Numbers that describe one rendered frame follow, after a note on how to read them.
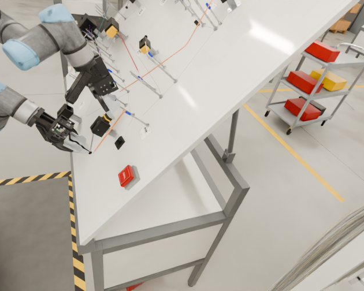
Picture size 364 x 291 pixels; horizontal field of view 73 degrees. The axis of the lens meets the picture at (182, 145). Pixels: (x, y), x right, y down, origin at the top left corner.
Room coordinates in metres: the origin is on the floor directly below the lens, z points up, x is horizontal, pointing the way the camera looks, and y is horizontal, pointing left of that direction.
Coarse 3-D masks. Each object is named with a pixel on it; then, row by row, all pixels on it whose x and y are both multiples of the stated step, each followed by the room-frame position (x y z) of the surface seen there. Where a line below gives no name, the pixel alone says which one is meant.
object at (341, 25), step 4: (356, 4) 10.93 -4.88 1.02; (360, 4) 11.04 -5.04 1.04; (352, 8) 10.88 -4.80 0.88; (356, 8) 11.00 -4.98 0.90; (352, 12) 10.95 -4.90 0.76; (356, 12) 11.07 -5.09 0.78; (340, 20) 10.82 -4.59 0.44; (344, 20) 11.09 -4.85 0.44; (336, 24) 10.64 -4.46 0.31; (340, 24) 10.76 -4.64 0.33; (344, 24) 10.91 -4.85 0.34; (348, 24) 11.04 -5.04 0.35; (332, 28) 10.60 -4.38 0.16; (336, 28) 10.71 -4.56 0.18; (340, 28) 10.83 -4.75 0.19; (344, 28) 10.99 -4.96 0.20; (332, 32) 10.78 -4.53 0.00; (340, 32) 11.13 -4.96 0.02; (344, 32) 11.04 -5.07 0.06
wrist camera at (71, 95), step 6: (84, 72) 0.66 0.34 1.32; (78, 78) 0.66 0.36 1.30; (84, 78) 0.66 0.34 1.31; (90, 78) 0.67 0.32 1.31; (72, 84) 0.66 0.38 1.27; (78, 84) 0.64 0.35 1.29; (84, 84) 0.65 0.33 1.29; (72, 90) 0.63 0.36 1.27; (78, 90) 0.64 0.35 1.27; (66, 96) 0.62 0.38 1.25; (72, 96) 0.62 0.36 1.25; (78, 96) 0.63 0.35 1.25; (72, 102) 0.62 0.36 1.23
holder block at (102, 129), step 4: (100, 116) 0.70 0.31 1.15; (96, 120) 0.68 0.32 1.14; (100, 120) 0.67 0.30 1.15; (92, 124) 0.68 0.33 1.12; (96, 124) 0.67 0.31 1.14; (100, 124) 0.66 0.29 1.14; (104, 124) 0.67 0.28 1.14; (108, 124) 0.68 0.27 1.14; (92, 128) 0.67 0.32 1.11; (96, 128) 0.65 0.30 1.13; (100, 128) 0.66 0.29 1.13; (104, 128) 0.67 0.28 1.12; (108, 128) 0.68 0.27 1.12; (92, 132) 0.64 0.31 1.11; (96, 132) 0.65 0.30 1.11; (100, 132) 0.66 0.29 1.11; (104, 132) 0.67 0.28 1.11; (100, 136) 0.66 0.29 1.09
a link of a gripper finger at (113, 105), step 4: (108, 96) 0.69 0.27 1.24; (108, 100) 0.68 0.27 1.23; (108, 104) 0.68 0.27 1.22; (112, 104) 0.69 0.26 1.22; (116, 104) 0.70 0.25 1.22; (120, 104) 0.70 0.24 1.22; (112, 108) 0.69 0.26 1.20; (116, 108) 0.69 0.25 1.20; (108, 112) 0.67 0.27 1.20; (112, 112) 0.68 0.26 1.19; (112, 116) 0.68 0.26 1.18
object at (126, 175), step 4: (124, 168) 0.51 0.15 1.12; (128, 168) 0.51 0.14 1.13; (120, 172) 0.51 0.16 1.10; (124, 172) 0.50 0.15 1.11; (128, 172) 0.50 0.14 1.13; (132, 172) 0.50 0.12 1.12; (120, 176) 0.49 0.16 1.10; (124, 176) 0.49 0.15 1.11; (128, 176) 0.48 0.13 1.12; (132, 176) 0.48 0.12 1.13; (120, 180) 0.48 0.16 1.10; (124, 180) 0.48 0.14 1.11; (128, 180) 0.47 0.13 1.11; (120, 184) 0.47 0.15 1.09; (124, 184) 0.47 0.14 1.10
